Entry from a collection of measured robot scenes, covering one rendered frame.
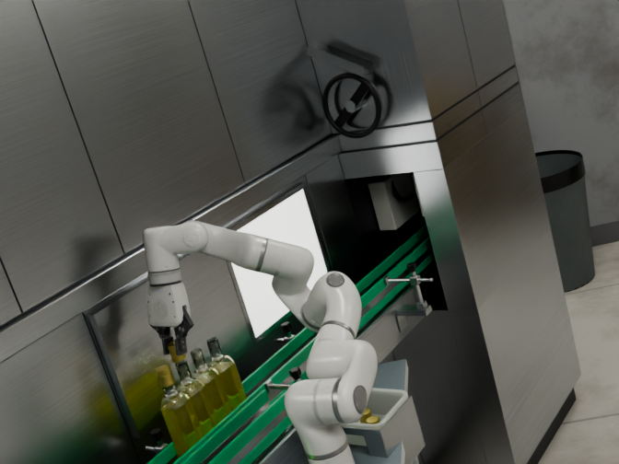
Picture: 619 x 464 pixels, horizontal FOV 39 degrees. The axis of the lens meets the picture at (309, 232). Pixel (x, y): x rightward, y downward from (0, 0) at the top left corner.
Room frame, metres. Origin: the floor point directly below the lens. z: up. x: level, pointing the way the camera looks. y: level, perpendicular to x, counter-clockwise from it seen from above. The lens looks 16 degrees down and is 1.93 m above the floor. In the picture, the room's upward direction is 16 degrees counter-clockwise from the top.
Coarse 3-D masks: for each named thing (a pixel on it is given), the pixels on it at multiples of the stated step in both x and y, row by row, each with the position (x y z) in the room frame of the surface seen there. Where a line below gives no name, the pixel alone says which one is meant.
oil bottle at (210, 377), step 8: (208, 368) 1.98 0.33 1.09; (192, 376) 1.98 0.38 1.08; (200, 376) 1.96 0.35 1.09; (208, 376) 1.96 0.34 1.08; (216, 376) 1.98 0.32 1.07; (208, 384) 1.95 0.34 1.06; (216, 384) 1.97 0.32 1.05; (208, 392) 1.95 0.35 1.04; (216, 392) 1.97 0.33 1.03; (224, 392) 1.98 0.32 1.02; (216, 400) 1.96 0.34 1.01; (224, 400) 1.98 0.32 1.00; (216, 408) 1.95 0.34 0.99; (224, 408) 1.97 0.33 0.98; (216, 416) 1.95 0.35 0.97; (224, 416) 1.96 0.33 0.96
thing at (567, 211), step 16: (544, 160) 4.57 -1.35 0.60; (560, 160) 4.52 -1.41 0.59; (576, 160) 4.41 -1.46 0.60; (544, 176) 4.58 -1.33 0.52; (560, 176) 4.12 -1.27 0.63; (576, 176) 4.16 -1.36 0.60; (544, 192) 4.12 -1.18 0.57; (560, 192) 4.13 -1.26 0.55; (576, 192) 4.16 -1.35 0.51; (560, 208) 4.13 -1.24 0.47; (576, 208) 4.16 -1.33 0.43; (560, 224) 4.14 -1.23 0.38; (576, 224) 4.16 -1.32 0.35; (560, 240) 4.14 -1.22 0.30; (576, 240) 4.16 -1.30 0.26; (560, 256) 4.15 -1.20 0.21; (576, 256) 4.16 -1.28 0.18; (592, 256) 4.27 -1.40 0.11; (560, 272) 4.16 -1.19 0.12; (576, 272) 4.16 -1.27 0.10; (592, 272) 4.24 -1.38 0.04; (576, 288) 4.17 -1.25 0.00
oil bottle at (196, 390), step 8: (184, 384) 1.93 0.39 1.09; (192, 384) 1.92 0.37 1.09; (200, 384) 1.93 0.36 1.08; (192, 392) 1.91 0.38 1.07; (200, 392) 1.92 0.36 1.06; (192, 400) 1.90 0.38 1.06; (200, 400) 1.92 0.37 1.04; (208, 400) 1.94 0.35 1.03; (200, 408) 1.91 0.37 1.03; (208, 408) 1.93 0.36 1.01; (200, 416) 1.90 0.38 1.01; (208, 416) 1.92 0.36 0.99; (200, 424) 1.90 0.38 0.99; (208, 424) 1.92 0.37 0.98
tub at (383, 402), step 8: (376, 392) 2.10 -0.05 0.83; (384, 392) 2.09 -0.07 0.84; (392, 392) 2.07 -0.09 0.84; (400, 392) 2.06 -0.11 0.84; (368, 400) 2.12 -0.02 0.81; (376, 400) 2.11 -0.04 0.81; (384, 400) 2.09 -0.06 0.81; (392, 400) 2.07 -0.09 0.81; (400, 400) 2.01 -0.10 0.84; (368, 408) 2.12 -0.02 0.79; (376, 408) 2.11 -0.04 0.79; (384, 408) 2.09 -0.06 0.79; (392, 408) 1.98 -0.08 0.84; (384, 416) 2.08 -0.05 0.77; (344, 424) 1.98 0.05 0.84; (352, 424) 1.96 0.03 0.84; (360, 424) 1.95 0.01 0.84; (368, 424) 1.94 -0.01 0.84; (376, 424) 1.93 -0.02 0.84
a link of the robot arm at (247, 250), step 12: (216, 228) 2.07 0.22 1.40; (216, 240) 2.05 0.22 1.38; (228, 240) 2.05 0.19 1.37; (240, 240) 2.02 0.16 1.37; (252, 240) 1.98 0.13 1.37; (264, 240) 1.98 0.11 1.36; (204, 252) 2.05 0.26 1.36; (216, 252) 2.05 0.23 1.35; (228, 252) 2.03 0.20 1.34; (240, 252) 1.99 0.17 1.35; (252, 252) 1.96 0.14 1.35; (264, 252) 1.96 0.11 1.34; (240, 264) 1.98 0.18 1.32; (252, 264) 1.96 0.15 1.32
